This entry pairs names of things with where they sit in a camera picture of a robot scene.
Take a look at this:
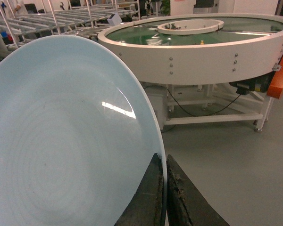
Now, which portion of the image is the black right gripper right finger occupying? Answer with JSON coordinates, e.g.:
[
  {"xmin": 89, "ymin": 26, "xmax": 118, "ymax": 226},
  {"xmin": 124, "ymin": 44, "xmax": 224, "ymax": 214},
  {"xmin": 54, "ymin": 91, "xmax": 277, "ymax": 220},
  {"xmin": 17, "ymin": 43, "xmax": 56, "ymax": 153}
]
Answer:
[{"xmin": 166, "ymin": 155, "xmax": 229, "ymax": 226}]

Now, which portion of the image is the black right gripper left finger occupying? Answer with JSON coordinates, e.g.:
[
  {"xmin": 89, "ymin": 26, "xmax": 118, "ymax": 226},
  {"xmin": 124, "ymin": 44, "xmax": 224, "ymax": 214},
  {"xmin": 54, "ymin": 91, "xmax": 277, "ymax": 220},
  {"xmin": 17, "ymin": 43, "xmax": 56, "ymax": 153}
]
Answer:
[{"xmin": 115, "ymin": 154, "xmax": 164, "ymax": 226}]

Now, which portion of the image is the light blue round tray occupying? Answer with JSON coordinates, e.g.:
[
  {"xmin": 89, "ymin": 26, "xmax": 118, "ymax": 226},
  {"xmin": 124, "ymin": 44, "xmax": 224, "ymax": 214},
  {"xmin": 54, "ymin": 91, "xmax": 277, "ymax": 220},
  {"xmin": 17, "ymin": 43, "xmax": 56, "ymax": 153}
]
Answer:
[{"xmin": 0, "ymin": 35, "xmax": 167, "ymax": 226}]

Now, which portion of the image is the white round conveyor table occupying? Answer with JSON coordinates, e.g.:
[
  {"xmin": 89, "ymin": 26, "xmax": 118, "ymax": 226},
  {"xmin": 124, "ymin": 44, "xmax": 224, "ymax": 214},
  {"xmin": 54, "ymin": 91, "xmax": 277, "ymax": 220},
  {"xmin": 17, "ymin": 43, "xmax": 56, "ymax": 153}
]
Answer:
[{"xmin": 97, "ymin": 13, "xmax": 283, "ymax": 131}]

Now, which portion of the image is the black motor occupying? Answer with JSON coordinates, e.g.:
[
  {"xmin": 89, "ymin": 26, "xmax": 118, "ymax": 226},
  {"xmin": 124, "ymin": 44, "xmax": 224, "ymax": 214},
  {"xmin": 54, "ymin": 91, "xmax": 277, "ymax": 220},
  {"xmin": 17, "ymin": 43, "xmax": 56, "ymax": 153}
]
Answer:
[{"xmin": 229, "ymin": 73, "xmax": 274, "ymax": 95}]

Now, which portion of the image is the orange motor cover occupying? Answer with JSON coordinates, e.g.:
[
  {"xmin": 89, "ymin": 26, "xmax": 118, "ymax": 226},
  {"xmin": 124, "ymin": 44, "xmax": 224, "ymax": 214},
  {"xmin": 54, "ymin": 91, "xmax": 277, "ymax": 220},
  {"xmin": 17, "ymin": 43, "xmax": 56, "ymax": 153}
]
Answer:
[{"xmin": 267, "ymin": 56, "xmax": 283, "ymax": 99}]

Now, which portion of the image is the white small box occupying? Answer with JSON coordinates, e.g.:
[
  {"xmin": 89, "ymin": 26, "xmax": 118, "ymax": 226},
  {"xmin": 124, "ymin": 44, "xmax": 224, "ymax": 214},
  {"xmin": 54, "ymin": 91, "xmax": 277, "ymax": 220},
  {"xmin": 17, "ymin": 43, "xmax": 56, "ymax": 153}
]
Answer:
[{"xmin": 107, "ymin": 13, "xmax": 122, "ymax": 26}]

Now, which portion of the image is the roller conveyor rack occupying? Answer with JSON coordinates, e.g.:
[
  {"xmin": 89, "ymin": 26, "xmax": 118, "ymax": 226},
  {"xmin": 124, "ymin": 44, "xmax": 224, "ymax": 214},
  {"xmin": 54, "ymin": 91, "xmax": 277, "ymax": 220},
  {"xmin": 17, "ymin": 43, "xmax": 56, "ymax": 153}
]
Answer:
[{"xmin": 0, "ymin": 0, "xmax": 141, "ymax": 60}]

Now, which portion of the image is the black power cable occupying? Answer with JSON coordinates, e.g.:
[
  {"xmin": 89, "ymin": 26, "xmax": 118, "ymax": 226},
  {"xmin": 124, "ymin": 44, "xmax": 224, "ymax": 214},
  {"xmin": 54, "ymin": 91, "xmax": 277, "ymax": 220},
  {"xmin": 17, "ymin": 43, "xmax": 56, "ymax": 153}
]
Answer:
[{"xmin": 143, "ymin": 84, "xmax": 241, "ymax": 117}]

